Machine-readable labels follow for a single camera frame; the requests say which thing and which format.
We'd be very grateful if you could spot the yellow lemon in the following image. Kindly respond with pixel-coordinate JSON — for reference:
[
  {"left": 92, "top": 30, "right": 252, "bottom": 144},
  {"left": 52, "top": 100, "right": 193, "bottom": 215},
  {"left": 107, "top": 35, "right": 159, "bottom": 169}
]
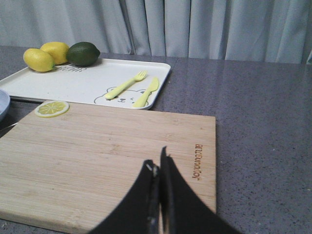
[
  {"left": 40, "top": 42, "right": 69, "bottom": 65},
  {"left": 23, "top": 48, "right": 55, "bottom": 72}
]

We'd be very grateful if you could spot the yellow plastic knife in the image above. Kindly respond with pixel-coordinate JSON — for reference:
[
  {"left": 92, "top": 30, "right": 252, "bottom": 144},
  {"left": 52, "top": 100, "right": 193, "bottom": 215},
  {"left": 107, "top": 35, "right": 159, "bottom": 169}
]
[{"left": 133, "top": 77, "right": 159, "bottom": 108}]

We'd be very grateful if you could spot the front yellow lemon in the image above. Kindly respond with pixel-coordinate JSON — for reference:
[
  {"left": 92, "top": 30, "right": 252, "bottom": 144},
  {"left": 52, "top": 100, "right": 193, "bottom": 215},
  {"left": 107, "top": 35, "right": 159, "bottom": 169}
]
[{"left": 23, "top": 48, "right": 55, "bottom": 72}]

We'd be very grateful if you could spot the green lime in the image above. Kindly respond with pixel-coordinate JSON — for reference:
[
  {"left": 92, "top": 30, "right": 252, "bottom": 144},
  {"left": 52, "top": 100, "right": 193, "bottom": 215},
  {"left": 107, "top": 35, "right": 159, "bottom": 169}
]
[{"left": 66, "top": 41, "right": 100, "bottom": 67}]

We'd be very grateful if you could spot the rear yellow lemon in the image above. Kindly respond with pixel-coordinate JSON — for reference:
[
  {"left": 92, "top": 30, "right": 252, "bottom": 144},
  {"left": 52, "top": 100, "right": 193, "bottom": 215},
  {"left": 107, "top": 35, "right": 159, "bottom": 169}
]
[{"left": 40, "top": 42, "right": 69, "bottom": 65}]

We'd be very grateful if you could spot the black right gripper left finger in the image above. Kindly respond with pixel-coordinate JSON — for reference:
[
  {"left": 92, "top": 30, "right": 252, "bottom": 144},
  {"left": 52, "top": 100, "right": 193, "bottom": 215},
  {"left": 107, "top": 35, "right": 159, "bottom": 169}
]
[{"left": 90, "top": 159, "right": 159, "bottom": 234}]

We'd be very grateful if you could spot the white rectangular tray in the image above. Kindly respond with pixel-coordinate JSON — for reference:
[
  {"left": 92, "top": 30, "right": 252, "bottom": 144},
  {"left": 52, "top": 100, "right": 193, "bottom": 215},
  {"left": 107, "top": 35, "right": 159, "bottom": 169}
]
[{"left": 0, "top": 58, "right": 171, "bottom": 108}]

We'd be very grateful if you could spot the grey curtain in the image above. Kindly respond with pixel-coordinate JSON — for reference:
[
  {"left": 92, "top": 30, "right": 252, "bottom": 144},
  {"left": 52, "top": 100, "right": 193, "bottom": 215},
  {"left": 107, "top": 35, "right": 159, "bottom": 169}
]
[{"left": 0, "top": 0, "right": 312, "bottom": 64}]

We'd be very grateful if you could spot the lemon slice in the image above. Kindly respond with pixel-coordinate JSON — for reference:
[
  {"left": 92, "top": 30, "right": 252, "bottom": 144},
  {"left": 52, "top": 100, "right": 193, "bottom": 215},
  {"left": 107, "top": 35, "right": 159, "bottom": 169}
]
[{"left": 34, "top": 100, "right": 70, "bottom": 118}]

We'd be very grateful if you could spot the wooden cutting board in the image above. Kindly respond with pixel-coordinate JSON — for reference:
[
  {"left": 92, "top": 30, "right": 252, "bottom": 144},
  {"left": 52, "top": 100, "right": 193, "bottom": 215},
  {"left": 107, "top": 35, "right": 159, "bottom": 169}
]
[{"left": 0, "top": 103, "right": 216, "bottom": 234}]

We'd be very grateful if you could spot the metal cutting board handle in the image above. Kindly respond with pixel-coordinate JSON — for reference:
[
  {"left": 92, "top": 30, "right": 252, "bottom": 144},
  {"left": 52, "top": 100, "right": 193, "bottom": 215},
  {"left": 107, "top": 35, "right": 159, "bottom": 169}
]
[{"left": 0, "top": 122, "right": 18, "bottom": 132}]

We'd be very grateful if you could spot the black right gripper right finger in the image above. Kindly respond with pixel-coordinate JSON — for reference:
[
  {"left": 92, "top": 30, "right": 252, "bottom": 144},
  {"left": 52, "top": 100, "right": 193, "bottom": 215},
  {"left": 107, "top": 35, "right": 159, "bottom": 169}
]
[{"left": 160, "top": 147, "right": 239, "bottom": 234}]

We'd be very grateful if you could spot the yellow plastic fork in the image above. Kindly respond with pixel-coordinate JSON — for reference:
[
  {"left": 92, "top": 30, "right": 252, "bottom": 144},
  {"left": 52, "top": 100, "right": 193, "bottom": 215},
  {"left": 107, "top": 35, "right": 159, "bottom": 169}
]
[{"left": 104, "top": 70, "right": 147, "bottom": 100}]

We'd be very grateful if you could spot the light blue round plate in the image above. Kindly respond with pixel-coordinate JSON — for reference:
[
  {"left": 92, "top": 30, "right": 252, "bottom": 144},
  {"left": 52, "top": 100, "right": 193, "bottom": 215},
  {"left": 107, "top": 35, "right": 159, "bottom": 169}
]
[{"left": 0, "top": 89, "right": 11, "bottom": 122}]

